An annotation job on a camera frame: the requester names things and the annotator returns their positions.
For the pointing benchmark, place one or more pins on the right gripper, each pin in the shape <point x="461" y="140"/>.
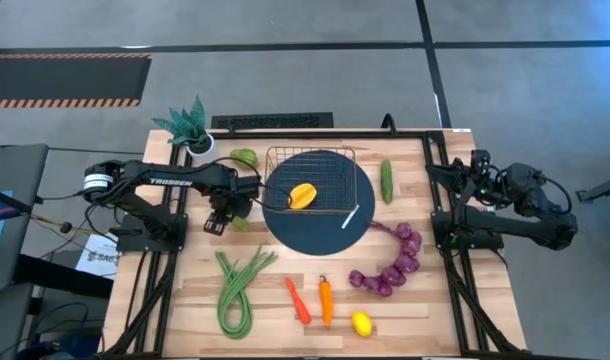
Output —
<point x="482" y="177"/>

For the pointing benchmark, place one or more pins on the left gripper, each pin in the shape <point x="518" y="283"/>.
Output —
<point x="242" y="192"/>

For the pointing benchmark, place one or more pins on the small green pepper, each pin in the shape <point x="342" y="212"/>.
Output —
<point x="241" y="225"/>

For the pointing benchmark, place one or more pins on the green long beans bundle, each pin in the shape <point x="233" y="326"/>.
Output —
<point x="236" y="285"/>

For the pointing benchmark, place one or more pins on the green cucumber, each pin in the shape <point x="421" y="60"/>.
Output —
<point x="386" y="182"/>

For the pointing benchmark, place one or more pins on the green starfruit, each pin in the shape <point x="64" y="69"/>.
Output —
<point x="244" y="157"/>

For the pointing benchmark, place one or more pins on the purple grape bunch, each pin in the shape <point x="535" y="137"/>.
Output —
<point x="409" y="247"/>

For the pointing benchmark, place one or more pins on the yellow starfruit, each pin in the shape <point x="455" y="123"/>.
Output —
<point x="302" y="196"/>

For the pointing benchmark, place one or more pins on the red chili pepper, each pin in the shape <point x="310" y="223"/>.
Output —
<point x="299" y="305"/>

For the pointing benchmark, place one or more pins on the orange pepper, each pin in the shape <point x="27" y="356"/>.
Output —
<point x="326" y="302"/>

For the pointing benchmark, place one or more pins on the yellow lemon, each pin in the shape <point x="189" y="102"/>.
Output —
<point x="362" y="324"/>

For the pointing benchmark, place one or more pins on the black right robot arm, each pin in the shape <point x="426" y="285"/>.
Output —
<point x="525" y="230"/>

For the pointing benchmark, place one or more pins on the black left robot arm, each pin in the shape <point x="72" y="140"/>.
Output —
<point x="170" y="181"/>

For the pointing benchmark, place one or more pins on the white basket tag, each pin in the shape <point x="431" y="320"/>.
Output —
<point x="350" y="216"/>

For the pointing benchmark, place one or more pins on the round dark blue mat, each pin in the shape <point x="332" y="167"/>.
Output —
<point x="315" y="235"/>

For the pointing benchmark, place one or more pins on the potted green plant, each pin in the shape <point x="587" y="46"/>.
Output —
<point x="187" y="125"/>

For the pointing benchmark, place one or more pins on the black floor vent strip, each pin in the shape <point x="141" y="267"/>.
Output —
<point x="272" y="120"/>

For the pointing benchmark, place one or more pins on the white paper sign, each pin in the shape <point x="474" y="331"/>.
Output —
<point x="97" y="257"/>

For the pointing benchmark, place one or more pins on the grey chair base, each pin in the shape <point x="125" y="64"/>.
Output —
<point x="607" y="189"/>

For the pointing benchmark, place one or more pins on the grey desk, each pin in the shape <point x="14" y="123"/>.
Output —
<point x="15" y="165"/>

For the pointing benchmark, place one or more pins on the black hazard-striped floor mat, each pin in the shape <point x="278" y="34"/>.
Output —
<point x="60" y="80"/>

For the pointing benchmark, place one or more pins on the black table frame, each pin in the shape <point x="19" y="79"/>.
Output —
<point x="310" y="135"/>

